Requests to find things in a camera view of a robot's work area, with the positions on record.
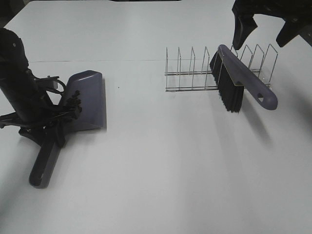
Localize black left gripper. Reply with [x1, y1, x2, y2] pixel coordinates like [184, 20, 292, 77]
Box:
[0, 107, 73, 148]

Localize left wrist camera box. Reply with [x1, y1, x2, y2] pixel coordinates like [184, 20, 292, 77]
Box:
[35, 76, 59, 89]

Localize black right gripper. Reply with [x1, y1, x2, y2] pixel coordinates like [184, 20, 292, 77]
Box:
[232, 0, 312, 50]

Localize pile of coffee beans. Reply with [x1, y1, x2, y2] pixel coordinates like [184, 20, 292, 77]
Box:
[62, 90, 82, 119]

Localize chrome wire rack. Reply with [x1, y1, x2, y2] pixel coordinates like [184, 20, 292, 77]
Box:
[164, 44, 278, 92]

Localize purple plastic dustpan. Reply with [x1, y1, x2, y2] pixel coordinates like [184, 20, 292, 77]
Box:
[29, 70, 106, 189]

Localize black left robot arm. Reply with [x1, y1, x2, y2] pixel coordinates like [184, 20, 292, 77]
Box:
[0, 28, 77, 147]

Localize purple hand brush black bristles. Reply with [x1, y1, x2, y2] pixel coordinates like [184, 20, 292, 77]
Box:
[210, 44, 278, 113]

